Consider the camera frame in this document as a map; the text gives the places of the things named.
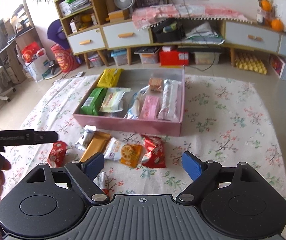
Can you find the yellow egg tray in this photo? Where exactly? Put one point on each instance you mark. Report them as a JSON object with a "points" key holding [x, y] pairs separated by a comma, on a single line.
{"points": [[250, 62]]}

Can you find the pink cardboard box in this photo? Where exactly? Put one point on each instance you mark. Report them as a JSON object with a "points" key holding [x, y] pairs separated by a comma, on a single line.
{"points": [[128, 120]]}

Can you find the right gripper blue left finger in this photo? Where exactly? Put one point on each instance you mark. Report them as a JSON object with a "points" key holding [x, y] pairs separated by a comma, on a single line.
{"points": [[82, 174]]}

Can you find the white shopping bag red items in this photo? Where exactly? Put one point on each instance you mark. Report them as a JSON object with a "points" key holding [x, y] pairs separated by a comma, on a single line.
{"points": [[36, 61]]}

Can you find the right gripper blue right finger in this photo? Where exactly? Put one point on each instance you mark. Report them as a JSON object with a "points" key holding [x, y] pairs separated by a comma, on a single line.
{"points": [[203, 175]]}

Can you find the golden brown snack packet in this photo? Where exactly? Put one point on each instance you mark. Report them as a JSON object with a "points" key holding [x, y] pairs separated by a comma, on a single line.
{"points": [[97, 145]]}

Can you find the pink white cloth cover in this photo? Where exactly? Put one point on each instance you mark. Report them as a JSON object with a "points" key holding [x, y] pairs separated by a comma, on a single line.
{"points": [[148, 17]]}

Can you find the purple hat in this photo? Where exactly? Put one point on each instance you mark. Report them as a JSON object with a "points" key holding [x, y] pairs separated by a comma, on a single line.
{"points": [[56, 34]]}

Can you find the clear storage bin blue lid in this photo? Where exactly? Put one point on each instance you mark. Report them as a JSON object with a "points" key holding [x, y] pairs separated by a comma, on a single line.
{"points": [[120, 57]]}

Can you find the large red candy packet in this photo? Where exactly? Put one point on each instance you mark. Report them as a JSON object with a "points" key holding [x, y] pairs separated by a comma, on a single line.
{"points": [[155, 153]]}

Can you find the clear storage bin black lid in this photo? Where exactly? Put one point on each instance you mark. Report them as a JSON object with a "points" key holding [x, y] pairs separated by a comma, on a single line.
{"points": [[148, 55]]}

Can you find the small red candy packet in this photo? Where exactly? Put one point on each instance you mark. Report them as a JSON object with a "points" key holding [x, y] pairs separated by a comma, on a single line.
{"points": [[57, 154]]}

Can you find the cream white snack packet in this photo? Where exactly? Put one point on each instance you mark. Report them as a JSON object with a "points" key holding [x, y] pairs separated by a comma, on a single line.
{"points": [[113, 100]]}

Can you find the upper orange fruit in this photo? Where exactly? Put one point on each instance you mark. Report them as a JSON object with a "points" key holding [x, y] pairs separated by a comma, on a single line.
{"points": [[265, 5]]}

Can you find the floral tablecloth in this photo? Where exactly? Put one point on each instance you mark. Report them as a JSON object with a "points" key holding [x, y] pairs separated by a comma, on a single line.
{"points": [[224, 120]]}

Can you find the silver blue snack packet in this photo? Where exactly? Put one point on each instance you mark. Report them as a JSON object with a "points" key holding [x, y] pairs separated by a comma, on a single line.
{"points": [[85, 139]]}

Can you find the black bag on shelf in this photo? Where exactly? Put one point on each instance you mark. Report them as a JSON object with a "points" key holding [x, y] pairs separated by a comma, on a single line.
{"points": [[170, 30]]}

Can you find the white wooden tv cabinet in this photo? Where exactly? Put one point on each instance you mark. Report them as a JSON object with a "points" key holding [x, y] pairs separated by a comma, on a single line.
{"points": [[88, 27]]}

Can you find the red cardboard box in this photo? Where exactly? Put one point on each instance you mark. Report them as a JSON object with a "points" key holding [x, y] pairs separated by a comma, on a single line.
{"points": [[174, 58]]}

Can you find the red round gift tin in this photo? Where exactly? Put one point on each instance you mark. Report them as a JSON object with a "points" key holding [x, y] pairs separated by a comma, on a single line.
{"points": [[65, 58]]}

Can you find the pink snack packet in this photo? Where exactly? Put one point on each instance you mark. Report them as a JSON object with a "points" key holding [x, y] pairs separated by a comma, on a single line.
{"points": [[150, 108]]}

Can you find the orange fruit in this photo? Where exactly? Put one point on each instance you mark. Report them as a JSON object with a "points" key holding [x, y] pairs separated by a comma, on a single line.
{"points": [[265, 5], [277, 25]]}

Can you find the green snack packet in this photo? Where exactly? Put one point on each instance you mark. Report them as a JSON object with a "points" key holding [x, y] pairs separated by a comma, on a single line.
{"points": [[94, 102]]}

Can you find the brown biscuit packet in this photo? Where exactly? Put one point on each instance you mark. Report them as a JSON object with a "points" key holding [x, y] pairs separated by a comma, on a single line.
{"points": [[155, 84]]}

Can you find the white orange lotus chips packet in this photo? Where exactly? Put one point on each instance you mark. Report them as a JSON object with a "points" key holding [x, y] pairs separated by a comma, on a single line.
{"points": [[122, 152]]}

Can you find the clear white long packet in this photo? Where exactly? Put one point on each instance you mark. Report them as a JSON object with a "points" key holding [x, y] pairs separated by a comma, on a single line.
{"points": [[170, 98]]}

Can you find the yellow snack packet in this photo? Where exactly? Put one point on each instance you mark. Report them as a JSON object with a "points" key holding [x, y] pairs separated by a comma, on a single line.
{"points": [[109, 78]]}

